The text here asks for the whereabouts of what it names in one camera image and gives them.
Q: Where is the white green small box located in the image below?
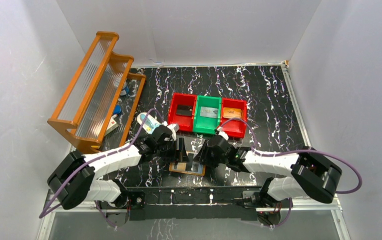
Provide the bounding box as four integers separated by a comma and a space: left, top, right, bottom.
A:
104, 114, 119, 136

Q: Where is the white credit card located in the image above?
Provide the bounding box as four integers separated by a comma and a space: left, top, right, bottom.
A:
200, 106, 218, 119

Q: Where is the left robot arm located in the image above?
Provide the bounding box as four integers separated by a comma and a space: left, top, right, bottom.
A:
47, 123, 186, 210

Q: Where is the orange wooden shelf rack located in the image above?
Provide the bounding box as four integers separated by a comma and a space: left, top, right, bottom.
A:
47, 31, 146, 154

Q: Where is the black card in red bin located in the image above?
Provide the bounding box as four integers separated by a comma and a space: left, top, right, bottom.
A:
176, 104, 193, 117

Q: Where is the black credit card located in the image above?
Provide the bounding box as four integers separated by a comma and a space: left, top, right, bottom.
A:
172, 151, 191, 171

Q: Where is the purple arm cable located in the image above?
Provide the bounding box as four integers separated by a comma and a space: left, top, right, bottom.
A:
38, 108, 167, 229
218, 117, 364, 195

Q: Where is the orange leather card holder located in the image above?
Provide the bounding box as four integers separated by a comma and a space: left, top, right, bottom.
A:
169, 152, 206, 176

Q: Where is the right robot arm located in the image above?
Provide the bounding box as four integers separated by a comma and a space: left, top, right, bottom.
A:
194, 135, 342, 207

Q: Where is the green plastic bin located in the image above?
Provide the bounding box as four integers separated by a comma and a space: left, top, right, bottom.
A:
193, 95, 222, 135

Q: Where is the red plastic bin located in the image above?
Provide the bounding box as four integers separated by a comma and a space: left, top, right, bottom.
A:
220, 98, 247, 139
167, 92, 197, 132

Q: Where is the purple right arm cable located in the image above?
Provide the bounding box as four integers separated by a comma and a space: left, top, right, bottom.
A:
218, 117, 364, 195

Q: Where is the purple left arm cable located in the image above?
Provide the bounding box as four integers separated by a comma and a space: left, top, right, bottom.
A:
38, 108, 167, 229

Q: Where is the blue white bottle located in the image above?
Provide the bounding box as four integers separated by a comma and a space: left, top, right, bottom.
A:
115, 77, 129, 96

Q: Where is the red plastic bin left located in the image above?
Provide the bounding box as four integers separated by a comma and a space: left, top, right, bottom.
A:
167, 92, 197, 132

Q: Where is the gold credit card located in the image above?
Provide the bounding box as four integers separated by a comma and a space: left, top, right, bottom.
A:
223, 107, 242, 119

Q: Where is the blue cap container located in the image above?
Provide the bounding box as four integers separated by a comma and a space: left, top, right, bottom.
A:
112, 105, 122, 115

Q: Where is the red plastic bin right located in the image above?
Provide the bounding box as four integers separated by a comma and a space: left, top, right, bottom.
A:
220, 98, 247, 139

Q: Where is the white blue tube package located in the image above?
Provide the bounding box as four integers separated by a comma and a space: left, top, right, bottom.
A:
136, 112, 161, 134

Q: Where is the aluminium frame rail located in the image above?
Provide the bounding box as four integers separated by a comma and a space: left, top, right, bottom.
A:
35, 64, 352, 240

